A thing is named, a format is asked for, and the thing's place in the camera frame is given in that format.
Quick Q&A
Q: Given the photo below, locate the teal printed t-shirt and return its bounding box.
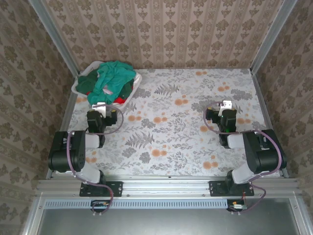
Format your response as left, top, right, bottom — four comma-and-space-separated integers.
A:
87, 61, 136, 105

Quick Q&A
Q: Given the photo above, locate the red t-shirt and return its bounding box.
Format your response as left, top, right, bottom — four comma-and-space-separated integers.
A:
84, 91, 128, 104

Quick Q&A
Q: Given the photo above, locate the dark green t-shirt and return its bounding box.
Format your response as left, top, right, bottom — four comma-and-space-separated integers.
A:
75, 70, 134, 98

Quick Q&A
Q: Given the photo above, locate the white plastic laundry basket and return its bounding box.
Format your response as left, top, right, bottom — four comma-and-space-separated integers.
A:
71, 60, 143, 110

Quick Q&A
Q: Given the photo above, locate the floral table covering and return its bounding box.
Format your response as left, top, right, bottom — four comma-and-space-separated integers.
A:
56, 68, 281, 177

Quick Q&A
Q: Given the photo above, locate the grey metal panel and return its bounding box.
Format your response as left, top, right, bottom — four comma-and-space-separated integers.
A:
36, 198, 301, 235

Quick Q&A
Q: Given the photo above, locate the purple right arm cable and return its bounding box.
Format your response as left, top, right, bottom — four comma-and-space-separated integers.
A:
203, 101, 282, 215

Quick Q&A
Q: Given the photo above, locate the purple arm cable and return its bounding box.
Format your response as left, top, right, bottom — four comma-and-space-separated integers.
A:
66, 104, 124, 216
203, 101, 282, 215

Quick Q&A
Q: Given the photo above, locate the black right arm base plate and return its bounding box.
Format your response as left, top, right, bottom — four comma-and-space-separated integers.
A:
209, 180, 255, 197

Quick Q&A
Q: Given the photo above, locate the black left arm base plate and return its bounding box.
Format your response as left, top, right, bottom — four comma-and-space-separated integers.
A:
79, 180, 123, 197

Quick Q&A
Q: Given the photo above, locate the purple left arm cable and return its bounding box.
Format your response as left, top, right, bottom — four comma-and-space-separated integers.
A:
66, 104, 124, 216

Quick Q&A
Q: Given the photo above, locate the aluminium mounting rail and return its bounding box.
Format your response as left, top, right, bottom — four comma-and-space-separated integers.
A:
36, 175, 300, 197

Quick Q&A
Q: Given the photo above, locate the aluminium frame post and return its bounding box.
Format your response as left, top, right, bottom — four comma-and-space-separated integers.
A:
250, 0, 298, 74
28, 0, 80, 74

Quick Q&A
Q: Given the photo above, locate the grey slotted cable duct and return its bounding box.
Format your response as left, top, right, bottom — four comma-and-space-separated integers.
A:
44, 198, 229, 210

